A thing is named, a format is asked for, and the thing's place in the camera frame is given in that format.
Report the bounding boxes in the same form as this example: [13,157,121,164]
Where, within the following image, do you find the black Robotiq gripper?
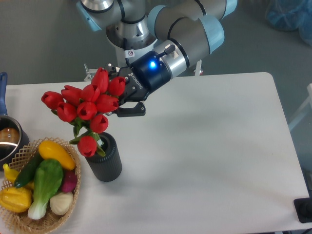
[102,51,172,117]

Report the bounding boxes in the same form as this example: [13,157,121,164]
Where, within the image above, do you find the red tulip bouquet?
[41,68,126,157]

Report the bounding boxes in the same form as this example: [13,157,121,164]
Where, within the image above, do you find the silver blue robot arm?
[76,0,237,117]

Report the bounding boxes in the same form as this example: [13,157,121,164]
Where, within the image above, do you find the dark grey ribbed vase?
[85,133,122,182]

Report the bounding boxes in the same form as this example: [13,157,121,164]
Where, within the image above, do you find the magenta radish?
[61,171,78,193]

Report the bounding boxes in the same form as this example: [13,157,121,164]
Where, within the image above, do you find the green bok choy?
[28,159,63,220]

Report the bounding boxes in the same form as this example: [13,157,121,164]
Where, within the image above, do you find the green cucumber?
[14,152,43,188]

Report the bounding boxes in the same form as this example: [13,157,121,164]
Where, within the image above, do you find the white garlic bulb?
[49,192,73,215]

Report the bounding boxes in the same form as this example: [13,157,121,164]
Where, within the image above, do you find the small yellow crookneck squash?
[3,163,34,190]

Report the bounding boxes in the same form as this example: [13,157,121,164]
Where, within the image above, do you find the yellow pumpkin gourd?
[0,187,32,213]

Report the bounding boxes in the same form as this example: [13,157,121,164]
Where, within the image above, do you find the woven wicker basket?
[0,137,81,234]

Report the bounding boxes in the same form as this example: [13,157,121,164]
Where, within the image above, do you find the blue plastic bag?
[265,0,312,46]

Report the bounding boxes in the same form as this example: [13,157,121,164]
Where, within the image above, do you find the black device at table edge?
[293,197,312,223]

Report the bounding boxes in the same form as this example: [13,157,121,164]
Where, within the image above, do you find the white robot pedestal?
[83,14,161,82]

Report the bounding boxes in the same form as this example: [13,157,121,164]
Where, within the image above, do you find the blue handled saucepan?
[0,72,30,171]

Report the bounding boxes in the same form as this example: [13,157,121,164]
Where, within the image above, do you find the white metal frame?
[288,83,312,131]

